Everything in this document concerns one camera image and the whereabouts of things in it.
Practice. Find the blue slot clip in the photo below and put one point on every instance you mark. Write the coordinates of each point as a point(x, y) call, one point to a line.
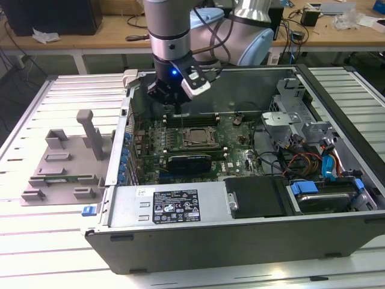
point(121, 176)
point(124, 156)
point(128, 139)

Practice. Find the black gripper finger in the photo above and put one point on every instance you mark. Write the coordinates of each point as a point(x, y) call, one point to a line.
point(158, 91)
point(184, 100)

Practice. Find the CPU socket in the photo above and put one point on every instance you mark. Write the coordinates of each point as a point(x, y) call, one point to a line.
point(212, 130)

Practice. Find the crumpled white paper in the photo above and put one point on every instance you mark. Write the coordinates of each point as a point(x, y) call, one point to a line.
point(45, 36)

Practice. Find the hard disk in blue carrier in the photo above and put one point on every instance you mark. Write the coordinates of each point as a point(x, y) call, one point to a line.
point(325, 202)

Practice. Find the grey flat tray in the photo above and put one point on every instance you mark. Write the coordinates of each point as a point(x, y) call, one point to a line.
point(337, 9)

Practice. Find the white flat box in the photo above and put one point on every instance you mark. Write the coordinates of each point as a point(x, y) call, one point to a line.
point(374, 24)

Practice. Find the grey parts rack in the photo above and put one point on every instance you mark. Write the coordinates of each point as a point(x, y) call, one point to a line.
point(75, 156)

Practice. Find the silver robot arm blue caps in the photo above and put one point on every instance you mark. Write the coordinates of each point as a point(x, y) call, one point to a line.
point(168, 30)

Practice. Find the open black PC case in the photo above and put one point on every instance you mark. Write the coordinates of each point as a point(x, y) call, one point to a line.
point(210, 247)

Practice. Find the black graphics card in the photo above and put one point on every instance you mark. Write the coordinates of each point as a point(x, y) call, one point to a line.
point(189, 164)

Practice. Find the silver drive cage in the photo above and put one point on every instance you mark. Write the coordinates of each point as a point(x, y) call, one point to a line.
point(279, 119)

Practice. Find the blue case latch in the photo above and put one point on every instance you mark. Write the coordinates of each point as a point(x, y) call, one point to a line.
point(88, 210)

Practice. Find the black power connector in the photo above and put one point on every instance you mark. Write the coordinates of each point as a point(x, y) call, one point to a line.
point(326, 147)

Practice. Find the clear crumpled plastic bag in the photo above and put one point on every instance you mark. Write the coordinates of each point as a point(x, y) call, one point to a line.
point(346, 20)

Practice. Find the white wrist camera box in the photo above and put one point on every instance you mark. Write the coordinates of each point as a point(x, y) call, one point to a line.
point(197, 90)

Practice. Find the black computer tower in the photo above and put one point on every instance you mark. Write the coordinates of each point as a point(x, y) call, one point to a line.
point(45, 15)

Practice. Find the black upright box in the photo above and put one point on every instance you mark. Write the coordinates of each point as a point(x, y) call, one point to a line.
point(279, 21)

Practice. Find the small black adapter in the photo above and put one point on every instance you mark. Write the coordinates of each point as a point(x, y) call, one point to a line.
point(298, 35)

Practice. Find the blue box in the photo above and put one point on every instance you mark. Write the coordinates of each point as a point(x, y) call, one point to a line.
point(379, 4)

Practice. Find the black installed RAM stick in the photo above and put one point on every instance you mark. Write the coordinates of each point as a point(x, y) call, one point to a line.
point(216, 153)
point(198, 117)
point(192, 148)

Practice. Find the silver power supply with label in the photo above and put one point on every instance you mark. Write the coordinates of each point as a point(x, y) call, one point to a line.
point(129, 204)

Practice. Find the green RAM stick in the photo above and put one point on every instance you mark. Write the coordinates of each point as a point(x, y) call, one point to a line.
point(61, 180)

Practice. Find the round coin cell battery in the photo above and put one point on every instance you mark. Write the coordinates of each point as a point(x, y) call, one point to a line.
point(237, 121)

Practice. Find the green motherboard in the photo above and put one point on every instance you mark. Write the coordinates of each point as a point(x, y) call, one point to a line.
point(237, 135)

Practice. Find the small black cube box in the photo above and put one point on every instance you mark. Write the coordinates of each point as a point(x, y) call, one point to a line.
point(309, 17)

